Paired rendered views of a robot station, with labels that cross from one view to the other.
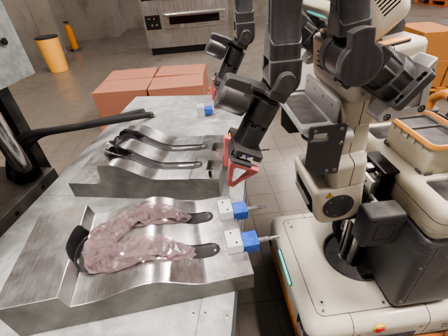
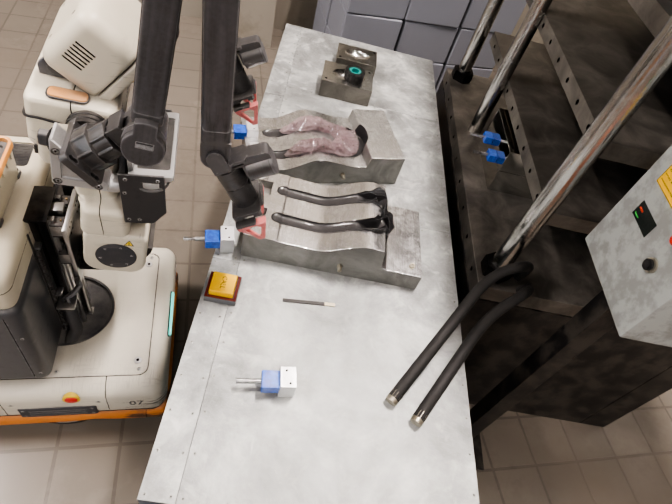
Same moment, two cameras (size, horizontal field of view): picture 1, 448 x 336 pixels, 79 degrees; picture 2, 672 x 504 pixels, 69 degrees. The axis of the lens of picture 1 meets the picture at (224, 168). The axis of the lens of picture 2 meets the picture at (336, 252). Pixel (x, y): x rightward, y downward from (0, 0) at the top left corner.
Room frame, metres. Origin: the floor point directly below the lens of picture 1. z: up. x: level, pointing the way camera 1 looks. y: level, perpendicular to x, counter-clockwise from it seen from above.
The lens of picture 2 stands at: (1.73, -0.07, 1.86)
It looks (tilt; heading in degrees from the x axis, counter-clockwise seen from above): 49 degrees down; 160
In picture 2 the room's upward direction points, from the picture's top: 19 degrees clockwise
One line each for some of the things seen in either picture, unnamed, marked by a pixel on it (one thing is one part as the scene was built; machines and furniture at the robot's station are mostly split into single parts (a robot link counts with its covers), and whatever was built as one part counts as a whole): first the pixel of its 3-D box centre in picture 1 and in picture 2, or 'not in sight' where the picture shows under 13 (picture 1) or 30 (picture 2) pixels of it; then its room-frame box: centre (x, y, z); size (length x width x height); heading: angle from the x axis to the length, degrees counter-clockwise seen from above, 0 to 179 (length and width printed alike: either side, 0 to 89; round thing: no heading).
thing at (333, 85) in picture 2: not in sight; (346, 83); (0.00, 0.36, 0.83); 0.20 x 0.15 x 0.07; 80
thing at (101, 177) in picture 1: (153, 159); (338, 223); (0.80, 0.24, 0.87); 0.50 x 0.26 x 0.14; 80
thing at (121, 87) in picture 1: (158, 95); not in sight; (3.15, 0.70, 0.22); 1.29 x 0.93 x 0.45; 94
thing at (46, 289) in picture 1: (140, 247); (320, 144); (0.43, 0.22, 0.85); 0.50 x 0.26 x 0.11; 97
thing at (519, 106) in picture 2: not in sight; (606, 132); (0.37, 1.26, 1.01); 1.10 x 0.74 x 0.05; 170
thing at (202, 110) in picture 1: (210, 109); (265, 381); (1.26, 0.04, 0.83); 0.13 x 0.05 x 0.05; 89
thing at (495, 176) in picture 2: not in sight; (555, 162); (0.40, 1.12, 0.87); 0.50 x 0.27 x 0.17; 80
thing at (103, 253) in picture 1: (137, 233); (322, 135); (0.44, 0.22, 0.90); 0.26 x 0.18 x 0.08; 97
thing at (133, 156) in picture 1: (153, 149); (337, 207); (0.79, 0.23, 0.92); 0.35 x 0.16 x 0.09; 80
